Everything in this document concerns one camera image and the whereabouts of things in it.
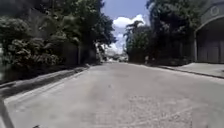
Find dense dark trees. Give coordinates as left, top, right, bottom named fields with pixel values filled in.
left=123, top=0, right=208, bottom=66

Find grey concrete road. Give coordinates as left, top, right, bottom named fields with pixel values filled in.
left=0, top=61, right=224, bottom=128

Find big green trees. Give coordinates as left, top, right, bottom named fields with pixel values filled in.
left=29, top=0, right=118, bottom=65

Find leafy green bushes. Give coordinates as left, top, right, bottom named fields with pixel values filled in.
left=0, top=16, right=81, bottom=82

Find pale concrete sidewalk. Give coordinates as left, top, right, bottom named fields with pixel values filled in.
left=155, top=62, right=224, bottom=80

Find shaded raised sidewalk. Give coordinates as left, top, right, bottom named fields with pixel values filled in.
left=0, top=64, right=92, bottom=98

